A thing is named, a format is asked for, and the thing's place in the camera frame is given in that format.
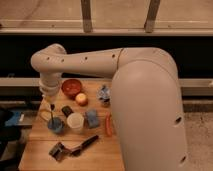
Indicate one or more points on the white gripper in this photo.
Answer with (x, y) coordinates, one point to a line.
(49, 90)

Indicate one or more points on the silver metal fork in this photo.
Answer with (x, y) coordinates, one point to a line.
(52, 107)

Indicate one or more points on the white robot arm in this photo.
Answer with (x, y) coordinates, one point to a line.
(145, 100)

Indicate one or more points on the blue plastic cup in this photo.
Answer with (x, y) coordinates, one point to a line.
(55, 125)

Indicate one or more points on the clear yellowish glass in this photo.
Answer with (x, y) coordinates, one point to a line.
(45, 114)

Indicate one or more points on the small black box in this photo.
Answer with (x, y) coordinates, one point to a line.
(66, 110)

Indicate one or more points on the red bowl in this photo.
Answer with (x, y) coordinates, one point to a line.
(71, 88)

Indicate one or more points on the apple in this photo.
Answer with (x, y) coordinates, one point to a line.
(81, 99)

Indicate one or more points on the white lidded container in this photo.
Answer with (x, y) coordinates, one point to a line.
(76, 122)

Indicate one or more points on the blue object on floor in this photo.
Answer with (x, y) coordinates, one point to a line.
(16, 119)

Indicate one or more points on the blue sponge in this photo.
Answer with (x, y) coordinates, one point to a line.
(92, 118)

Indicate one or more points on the metal clip tool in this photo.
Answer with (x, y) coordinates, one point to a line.
(59, 152)

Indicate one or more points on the black chair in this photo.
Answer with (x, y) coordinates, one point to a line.
(7, 133)

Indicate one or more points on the orange carrot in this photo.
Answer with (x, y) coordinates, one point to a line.
(108, 125)

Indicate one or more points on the black handled utensil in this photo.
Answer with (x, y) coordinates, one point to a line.
(77, 150)

